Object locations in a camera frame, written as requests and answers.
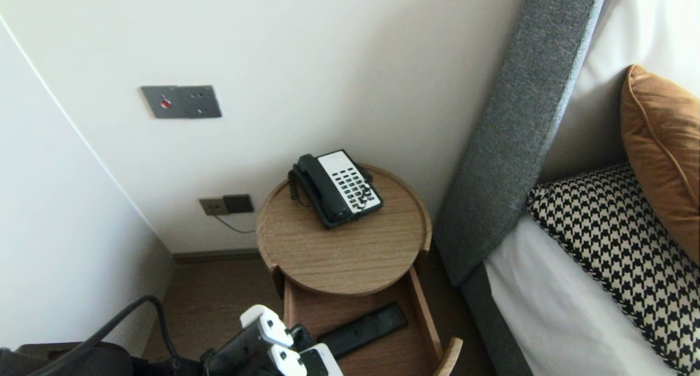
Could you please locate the white wardrobe panel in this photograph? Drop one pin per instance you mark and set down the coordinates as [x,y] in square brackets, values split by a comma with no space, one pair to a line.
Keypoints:
[54,228]

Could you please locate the black and white telephone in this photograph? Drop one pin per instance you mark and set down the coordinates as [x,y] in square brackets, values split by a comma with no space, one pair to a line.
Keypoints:
[350,184]

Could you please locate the black white houndstooth pillow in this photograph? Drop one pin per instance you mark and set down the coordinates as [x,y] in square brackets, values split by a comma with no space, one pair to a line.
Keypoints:
[618,245]

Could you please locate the beige wall data socket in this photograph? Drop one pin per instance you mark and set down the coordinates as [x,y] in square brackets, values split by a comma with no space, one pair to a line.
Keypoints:
[210,206]

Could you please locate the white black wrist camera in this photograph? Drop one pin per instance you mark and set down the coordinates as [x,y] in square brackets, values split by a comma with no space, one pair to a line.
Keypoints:
[328,359]

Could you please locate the white bed pillow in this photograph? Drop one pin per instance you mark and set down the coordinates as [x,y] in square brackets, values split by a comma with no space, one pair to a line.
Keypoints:
[645,26]

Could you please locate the brown wooden baseboard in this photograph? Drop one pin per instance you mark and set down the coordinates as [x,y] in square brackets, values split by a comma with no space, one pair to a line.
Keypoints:
[219,256]

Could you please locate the round wooden nightstand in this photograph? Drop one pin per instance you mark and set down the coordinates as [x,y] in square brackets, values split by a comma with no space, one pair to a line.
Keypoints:
[350,256]

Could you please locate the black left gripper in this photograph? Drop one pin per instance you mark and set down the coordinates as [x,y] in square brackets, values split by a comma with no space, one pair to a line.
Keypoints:
[246,354]

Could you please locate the grey fabric headboard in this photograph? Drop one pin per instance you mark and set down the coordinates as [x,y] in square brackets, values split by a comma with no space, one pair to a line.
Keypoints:
[508,146]

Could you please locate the grey fabric bed frame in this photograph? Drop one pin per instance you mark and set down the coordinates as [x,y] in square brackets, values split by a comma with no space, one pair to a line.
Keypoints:
[492,332]

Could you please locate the brown velvet cushion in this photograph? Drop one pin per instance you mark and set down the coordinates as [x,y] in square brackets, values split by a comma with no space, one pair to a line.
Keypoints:
[661,146]

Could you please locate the grey wall switch panel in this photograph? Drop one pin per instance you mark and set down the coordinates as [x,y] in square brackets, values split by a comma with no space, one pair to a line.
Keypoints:
[186,101]

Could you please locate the black remote control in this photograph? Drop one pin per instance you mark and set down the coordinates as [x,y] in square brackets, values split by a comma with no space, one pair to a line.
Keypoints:
[366,328]

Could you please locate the black telephone handset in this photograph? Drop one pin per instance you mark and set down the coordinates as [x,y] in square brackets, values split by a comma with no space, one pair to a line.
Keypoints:
[322,190]

